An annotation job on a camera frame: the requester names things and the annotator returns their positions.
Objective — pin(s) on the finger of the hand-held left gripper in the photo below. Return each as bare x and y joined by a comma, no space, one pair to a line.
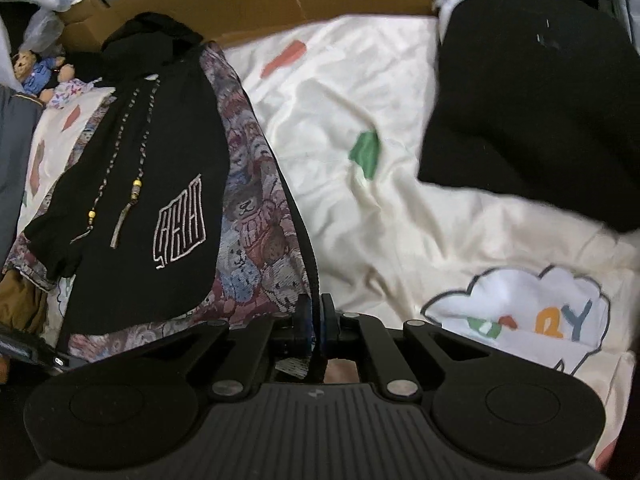
30,347

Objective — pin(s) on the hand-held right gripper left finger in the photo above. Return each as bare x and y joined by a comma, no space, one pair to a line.
305,325

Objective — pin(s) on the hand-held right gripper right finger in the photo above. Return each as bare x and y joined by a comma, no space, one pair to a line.
327,325

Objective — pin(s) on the black bear-print hoodie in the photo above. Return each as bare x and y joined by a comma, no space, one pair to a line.
150,160

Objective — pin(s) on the cream printed bed sheet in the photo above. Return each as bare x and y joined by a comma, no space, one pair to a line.
350,160

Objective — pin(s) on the grey pillow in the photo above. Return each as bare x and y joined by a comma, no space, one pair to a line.
12,160

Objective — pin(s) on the floral cloth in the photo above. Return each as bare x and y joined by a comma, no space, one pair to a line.
70,92

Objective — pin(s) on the teddy bear in blue shirt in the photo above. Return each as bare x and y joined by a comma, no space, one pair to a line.
37,72

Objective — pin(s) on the folded black garment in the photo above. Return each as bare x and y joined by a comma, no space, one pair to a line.
525,100

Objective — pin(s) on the clear plastic bag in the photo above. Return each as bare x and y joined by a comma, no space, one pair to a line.
45,30

